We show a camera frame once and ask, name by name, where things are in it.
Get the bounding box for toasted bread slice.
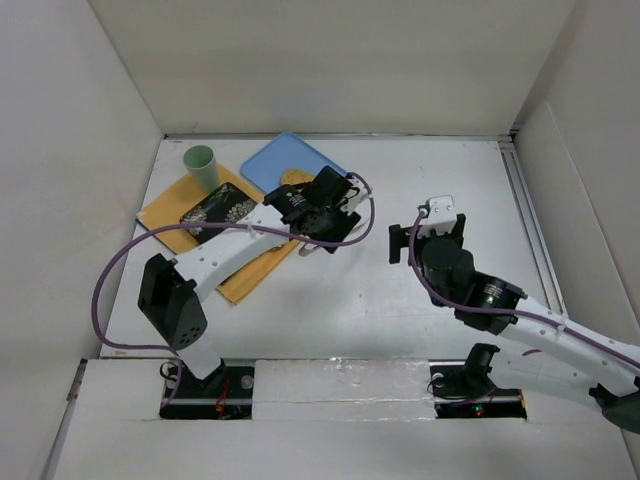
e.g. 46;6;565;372
280;169;315;185

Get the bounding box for metal tongs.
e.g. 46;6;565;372
298;221;365;257

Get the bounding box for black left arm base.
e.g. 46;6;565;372
159;362;255;420

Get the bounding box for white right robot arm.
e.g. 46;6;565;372
388;212;639;433

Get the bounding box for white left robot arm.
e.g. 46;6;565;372
138;166;371;392

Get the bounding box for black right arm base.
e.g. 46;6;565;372
426;343;527;420

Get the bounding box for blue plastic tray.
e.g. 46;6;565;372
240;132;347;194

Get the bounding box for black floral square plate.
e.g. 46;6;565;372
180;182;257;224

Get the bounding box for green plastic cup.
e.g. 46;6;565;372
183;145;220;193

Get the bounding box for orange placemat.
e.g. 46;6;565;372
137;166;300;305

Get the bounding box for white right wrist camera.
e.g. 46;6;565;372
418;195;457;237

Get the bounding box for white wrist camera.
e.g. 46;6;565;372
338;176;366;214
418;195;457;237

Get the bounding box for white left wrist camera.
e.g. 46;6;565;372
338;176;366;214

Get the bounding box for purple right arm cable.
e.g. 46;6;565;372
405;208;640;374

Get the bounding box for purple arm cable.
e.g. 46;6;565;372
405;208;640;374
94;172;376;407

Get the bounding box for aluminium frame rail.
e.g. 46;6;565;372
498;135;567;314

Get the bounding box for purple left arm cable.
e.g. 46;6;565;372
94;172;376;407

